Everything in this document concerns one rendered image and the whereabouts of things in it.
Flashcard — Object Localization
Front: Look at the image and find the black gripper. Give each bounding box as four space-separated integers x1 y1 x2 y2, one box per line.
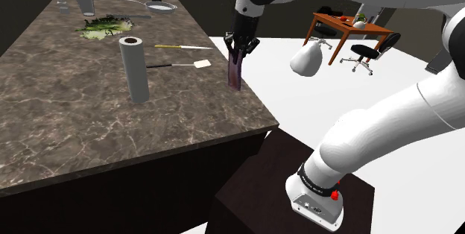
224 9 262 63

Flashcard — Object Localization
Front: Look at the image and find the white sack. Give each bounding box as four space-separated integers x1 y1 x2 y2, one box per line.
289 39 324 78

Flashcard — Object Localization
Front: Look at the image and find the black office chair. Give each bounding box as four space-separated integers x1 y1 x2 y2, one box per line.
311 5 344 51
340 32 402 77

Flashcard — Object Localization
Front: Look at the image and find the grey frying pan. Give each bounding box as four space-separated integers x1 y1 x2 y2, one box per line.
116 0 179 15

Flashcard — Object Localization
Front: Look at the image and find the dark grey utensil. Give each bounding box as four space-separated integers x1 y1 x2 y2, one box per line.
115 13 153 20

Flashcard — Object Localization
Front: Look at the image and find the grey paper towel roll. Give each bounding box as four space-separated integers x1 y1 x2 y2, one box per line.
118 36 151 104

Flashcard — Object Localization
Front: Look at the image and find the brown wooden desk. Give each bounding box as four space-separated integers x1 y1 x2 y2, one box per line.
303 12 396 66

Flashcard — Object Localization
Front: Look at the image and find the green lettuce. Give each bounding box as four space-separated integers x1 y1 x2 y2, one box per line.
75 13 136 42

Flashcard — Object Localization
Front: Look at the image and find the dark robot stand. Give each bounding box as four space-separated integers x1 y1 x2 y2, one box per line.
205 130 376 234

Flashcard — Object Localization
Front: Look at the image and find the grey cup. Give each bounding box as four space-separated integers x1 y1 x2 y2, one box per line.
70 0 96 18

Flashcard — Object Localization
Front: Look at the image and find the small clear glass shaker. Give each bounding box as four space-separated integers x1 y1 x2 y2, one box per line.
54 0 72 16

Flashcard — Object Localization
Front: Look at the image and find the black-handled white spatula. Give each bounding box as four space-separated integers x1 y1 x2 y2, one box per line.
145 59 212 69

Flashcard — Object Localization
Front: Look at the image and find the yellow-handled knife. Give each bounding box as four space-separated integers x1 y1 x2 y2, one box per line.
154 44 214 51

